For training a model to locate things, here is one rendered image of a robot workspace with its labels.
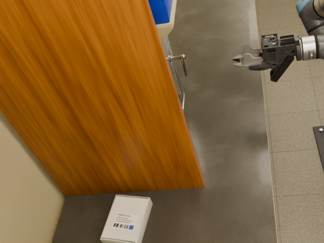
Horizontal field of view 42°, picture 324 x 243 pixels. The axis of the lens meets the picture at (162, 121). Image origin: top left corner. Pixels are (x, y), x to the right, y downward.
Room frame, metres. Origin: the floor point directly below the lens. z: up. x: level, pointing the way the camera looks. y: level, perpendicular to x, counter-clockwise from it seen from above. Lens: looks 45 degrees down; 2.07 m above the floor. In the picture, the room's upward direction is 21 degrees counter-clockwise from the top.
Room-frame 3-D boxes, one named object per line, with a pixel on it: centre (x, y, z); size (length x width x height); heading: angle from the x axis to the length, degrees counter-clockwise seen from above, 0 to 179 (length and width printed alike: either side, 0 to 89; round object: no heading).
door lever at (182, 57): (1.14, -0.13, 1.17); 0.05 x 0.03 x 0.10; 69
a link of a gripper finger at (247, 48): (1.08, -0.34, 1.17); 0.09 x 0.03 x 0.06; 65
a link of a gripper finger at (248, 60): (1.03, -0.33, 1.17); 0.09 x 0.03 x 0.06; 75
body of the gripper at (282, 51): (1.02, -0.43, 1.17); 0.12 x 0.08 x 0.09; 70
